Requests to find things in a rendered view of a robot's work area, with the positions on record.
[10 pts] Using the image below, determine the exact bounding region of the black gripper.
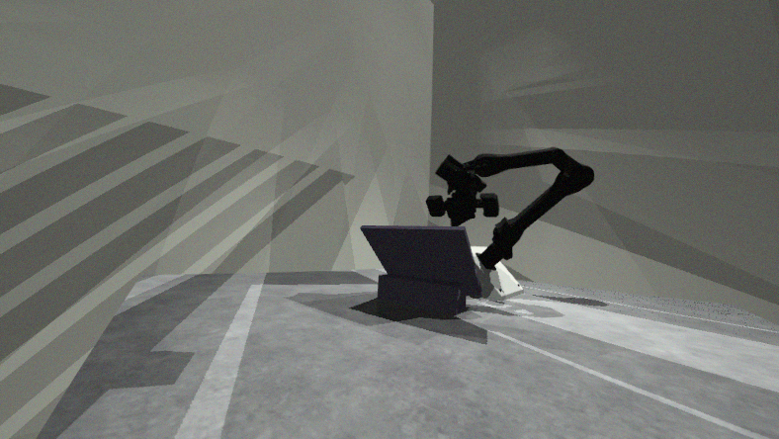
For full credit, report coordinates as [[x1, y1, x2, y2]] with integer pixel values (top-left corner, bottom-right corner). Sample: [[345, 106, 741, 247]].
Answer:
[[426, 185, 499, 226]]

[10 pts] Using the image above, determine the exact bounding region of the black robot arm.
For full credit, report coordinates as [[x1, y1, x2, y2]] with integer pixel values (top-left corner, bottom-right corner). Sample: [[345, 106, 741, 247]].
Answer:
[[436, 147, 594, 270]]

